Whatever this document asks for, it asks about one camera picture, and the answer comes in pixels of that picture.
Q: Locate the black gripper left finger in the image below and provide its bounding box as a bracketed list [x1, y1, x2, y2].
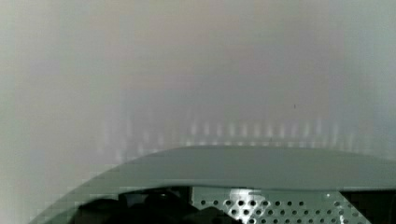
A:
[69, 187, 243, 224]

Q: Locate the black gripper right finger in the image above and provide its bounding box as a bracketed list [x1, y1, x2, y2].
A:
[341, 190, 396, 224]

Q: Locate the green plastic strainer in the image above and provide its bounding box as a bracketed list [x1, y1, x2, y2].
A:
[29, 146, 395, 224]

